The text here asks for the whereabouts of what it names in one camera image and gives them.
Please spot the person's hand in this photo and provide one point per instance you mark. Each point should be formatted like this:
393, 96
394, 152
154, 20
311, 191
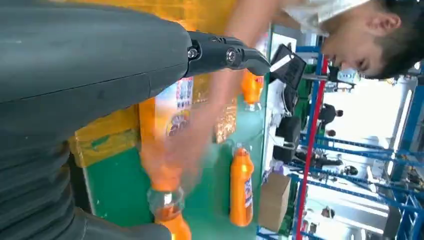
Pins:
175, 159

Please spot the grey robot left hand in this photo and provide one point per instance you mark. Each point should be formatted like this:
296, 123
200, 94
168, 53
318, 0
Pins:
82, 59

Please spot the green table mat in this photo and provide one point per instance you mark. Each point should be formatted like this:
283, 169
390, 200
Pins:
119, 188

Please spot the cardboard box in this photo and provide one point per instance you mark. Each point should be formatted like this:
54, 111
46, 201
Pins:
273, 205

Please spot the black bag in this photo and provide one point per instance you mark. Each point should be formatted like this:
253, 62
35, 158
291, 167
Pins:
288, 139

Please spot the white table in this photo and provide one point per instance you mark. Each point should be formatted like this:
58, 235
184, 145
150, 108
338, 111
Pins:
275, 99

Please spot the red pole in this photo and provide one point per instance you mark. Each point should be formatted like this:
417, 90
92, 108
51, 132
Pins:
309, 149

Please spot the blue metal rack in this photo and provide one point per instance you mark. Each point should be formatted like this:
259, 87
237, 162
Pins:
351, 154

